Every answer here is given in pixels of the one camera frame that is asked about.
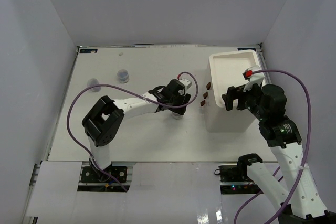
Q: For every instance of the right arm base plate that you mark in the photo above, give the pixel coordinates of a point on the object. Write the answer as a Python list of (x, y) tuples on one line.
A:
[(233, 183)]

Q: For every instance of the paperclip jar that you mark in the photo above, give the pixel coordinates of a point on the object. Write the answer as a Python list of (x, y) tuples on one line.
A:
[(177, 116), (93, 85), (123, 76)]

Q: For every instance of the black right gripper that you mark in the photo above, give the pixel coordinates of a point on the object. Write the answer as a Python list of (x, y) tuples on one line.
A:
[(233, 93)]

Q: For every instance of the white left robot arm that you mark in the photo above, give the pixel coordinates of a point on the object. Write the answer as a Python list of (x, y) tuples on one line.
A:
[(102, 122)]

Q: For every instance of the dark label sticker left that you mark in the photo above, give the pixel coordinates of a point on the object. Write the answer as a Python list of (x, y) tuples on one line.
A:
[(88, 51)]

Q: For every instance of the brown top drawer handle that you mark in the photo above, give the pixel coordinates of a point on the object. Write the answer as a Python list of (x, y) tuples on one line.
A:
[(208, 86)]

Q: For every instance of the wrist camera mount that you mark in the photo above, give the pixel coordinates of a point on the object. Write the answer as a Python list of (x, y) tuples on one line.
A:
[(185, 82), (252, 77)]

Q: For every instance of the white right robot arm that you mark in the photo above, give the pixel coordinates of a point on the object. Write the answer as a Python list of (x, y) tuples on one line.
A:
[(299, 202)]

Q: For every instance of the white drawer cabinet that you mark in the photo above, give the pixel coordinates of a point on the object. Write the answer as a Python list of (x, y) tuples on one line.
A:
[(224, 90)]

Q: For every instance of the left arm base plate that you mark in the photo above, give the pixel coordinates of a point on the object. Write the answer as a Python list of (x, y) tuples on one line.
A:
[(90, 174)]

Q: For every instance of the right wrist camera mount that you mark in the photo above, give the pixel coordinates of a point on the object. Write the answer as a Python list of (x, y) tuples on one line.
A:
[(252, 77)]

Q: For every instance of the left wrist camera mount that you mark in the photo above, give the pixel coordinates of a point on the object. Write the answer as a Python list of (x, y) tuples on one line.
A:
[(185, 82)]

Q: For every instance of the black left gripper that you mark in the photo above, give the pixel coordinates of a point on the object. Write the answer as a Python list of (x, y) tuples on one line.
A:
[(181, 96)]

